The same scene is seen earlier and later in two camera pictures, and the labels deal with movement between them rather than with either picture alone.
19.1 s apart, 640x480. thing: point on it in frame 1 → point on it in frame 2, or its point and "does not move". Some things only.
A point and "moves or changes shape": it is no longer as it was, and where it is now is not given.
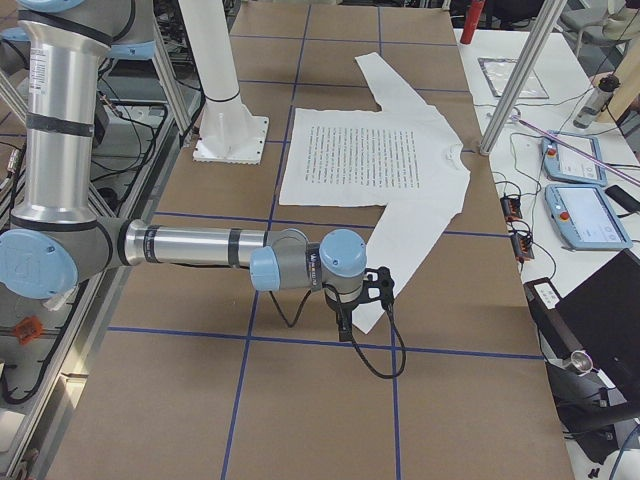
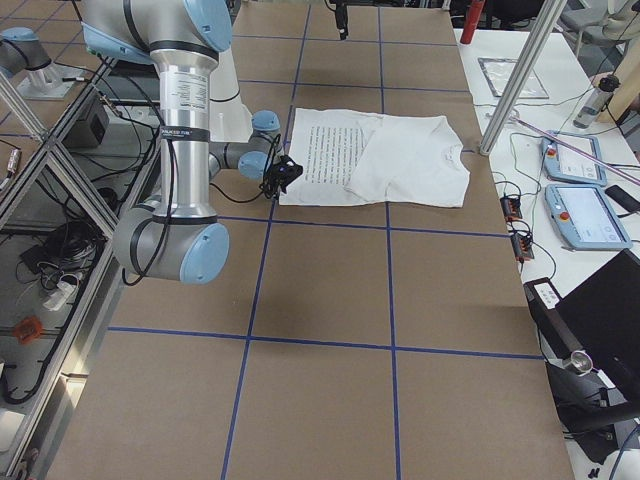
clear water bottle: [596, 101] does not move
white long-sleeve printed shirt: [403, 157] moves or changes shape
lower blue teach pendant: [584, 218] does not move
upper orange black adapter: [512, 208] does not move
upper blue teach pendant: [563, 164] does not move
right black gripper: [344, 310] → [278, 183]
